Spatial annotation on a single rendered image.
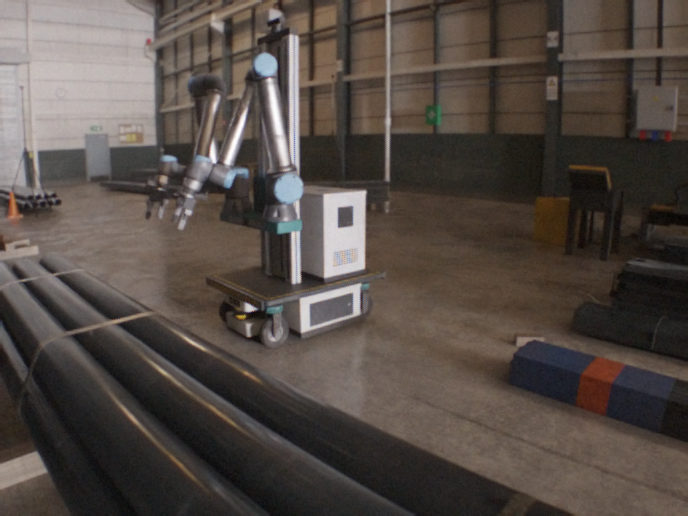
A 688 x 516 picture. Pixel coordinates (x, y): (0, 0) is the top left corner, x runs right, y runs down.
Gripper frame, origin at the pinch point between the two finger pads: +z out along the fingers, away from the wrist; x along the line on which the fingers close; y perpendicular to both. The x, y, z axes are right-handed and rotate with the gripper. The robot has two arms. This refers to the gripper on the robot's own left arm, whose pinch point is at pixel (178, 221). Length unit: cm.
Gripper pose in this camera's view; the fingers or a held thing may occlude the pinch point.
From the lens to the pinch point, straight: 237.0
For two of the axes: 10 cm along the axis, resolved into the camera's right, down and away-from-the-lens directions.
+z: -4.0, 9.1, 0.8
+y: -7.5, -2.7, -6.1
